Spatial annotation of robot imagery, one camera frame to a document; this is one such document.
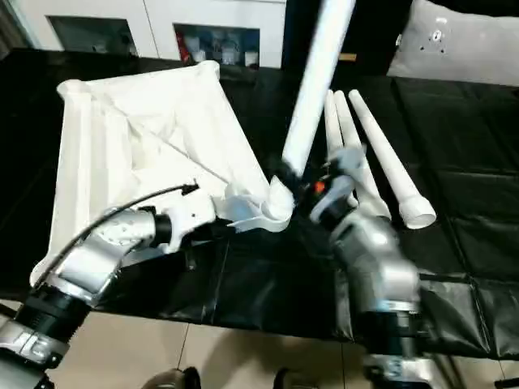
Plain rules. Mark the white plastic table leg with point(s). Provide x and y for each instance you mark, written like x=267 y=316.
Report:
x=389 y=162
x=348 y=129
x=332 y=121
x=320 y=81

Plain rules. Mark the white plastic table top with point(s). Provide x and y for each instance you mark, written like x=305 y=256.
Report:
x=121 y=142

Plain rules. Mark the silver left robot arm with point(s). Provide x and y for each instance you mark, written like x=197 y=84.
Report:
x=89 y=259

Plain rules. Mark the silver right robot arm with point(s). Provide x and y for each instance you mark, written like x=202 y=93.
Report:
x=377 y=263

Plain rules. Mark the black table mat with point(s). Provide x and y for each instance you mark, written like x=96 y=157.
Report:
x=263 y=283

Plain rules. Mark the gold label sticker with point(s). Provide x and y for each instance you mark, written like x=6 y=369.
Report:
x=348 y=57

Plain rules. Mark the dark left robot foot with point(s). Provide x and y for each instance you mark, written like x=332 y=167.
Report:
x=170 y=379

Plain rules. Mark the dark robot foot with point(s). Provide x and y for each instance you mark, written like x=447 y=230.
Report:
x=292 y=379
x=170 y=379

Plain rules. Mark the black cabinet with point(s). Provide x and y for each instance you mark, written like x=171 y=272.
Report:
x=373 y=32

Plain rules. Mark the dark right robot foot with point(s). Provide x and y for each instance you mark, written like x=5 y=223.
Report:
x=292 y=379

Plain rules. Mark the grey cushion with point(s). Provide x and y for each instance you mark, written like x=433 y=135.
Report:
x=466 y=48

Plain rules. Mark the white glass-door cabinet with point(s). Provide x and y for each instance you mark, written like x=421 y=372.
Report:
x=154 y=12

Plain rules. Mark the grey curtain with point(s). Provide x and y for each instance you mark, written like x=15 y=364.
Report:
x=10 y=24

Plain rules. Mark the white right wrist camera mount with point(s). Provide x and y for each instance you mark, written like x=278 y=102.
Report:
x=342 y=186

